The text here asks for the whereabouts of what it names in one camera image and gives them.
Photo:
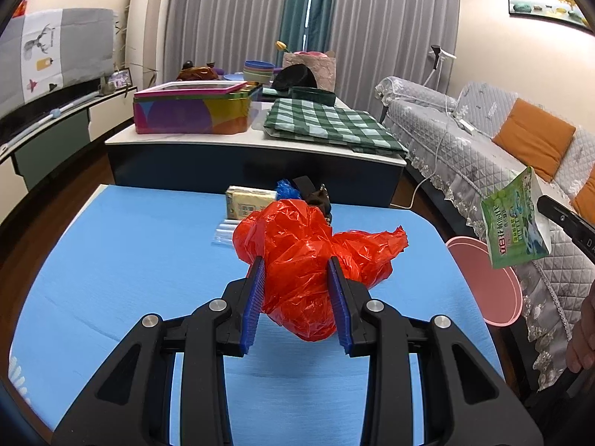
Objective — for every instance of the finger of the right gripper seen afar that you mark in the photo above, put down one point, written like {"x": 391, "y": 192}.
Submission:
{"x": 574, "y": 226}

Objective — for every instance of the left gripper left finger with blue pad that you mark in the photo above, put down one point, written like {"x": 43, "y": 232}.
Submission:
{"x": 127, "y": 400}

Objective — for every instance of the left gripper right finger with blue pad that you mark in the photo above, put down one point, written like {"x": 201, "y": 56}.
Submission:
{"x": 464, "y": 400}

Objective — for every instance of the green snack package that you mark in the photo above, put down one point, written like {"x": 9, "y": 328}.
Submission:
{"x": 516, "y": 233}

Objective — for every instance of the red plastic bag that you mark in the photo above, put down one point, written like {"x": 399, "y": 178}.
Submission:
{"x": 296, "y": 242}

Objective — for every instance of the black elastic band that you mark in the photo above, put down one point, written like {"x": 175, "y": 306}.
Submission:
{"x": 314, "y": 196}

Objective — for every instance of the blue plastic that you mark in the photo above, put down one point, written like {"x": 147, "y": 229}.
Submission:
{"x": 286, "y": 190}

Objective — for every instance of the pink plastic trash bin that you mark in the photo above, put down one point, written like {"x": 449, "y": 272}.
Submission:
{"x": 497, "y": 292}

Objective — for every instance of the person's right hand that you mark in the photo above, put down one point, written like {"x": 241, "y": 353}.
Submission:
{"x": 580, "y": 350}

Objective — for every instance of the orange cushion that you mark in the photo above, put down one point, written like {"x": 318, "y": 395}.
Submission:
{"x": 536, "y": 138}
{"x": 584, "y": 201}

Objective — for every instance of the grey quilted sofa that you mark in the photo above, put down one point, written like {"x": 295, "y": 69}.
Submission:
{"x": 449, "y": 141}

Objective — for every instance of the clear plastic wrapper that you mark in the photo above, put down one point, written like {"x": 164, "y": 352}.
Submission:
{"x": 224, "y": 233}

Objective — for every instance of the yellow tissue pack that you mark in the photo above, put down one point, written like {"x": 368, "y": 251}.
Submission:
{"x": 241, "y": 201}

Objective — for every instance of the TV cabinet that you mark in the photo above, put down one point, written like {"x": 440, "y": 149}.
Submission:
{"x": 43, "y": 147}

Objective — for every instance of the white coffee table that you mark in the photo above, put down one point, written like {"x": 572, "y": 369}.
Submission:
{"x": 211, "y": 163}

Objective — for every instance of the green checkered cloth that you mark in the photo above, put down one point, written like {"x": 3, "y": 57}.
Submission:
{"x": 300, "y": 120}

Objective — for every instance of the grey curtain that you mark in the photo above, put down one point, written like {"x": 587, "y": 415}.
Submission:
{"x": 370, "y": 39}

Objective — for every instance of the colourful storage box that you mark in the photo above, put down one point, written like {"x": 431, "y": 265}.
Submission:
{"x": 195, "y": 107}

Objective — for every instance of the pink lace basket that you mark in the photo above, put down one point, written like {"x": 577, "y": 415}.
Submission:
{"x": 323, "y": 66}

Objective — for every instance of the black hat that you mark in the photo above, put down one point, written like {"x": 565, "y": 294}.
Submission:
{"x": 298, "y": 75}

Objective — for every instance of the brown plush toy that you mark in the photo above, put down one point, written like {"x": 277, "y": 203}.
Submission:
{"x": 190, "y": 72}

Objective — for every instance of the teal curtain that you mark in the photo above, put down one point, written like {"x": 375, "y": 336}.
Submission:
{"x": 306, "y": 24}

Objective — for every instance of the stacked coloured bowls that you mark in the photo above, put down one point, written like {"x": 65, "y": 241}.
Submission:
{"x": 258, "y": 71}

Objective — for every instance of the covered television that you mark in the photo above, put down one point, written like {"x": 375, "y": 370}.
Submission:
{"x": 45, "y": 51}

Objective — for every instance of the white air conditioner tower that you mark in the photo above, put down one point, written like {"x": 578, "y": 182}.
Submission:
{"x": 144, "y": 47}

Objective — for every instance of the red chinese knot decoration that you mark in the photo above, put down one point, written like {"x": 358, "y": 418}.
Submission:
{"x": 20, "y": 10}

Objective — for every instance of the framed wall picture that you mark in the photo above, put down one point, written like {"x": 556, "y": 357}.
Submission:
{"x": 564, "y": 11}

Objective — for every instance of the small photo frame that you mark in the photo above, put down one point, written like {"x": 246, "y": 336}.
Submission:
{"x": 120, "y": 79}

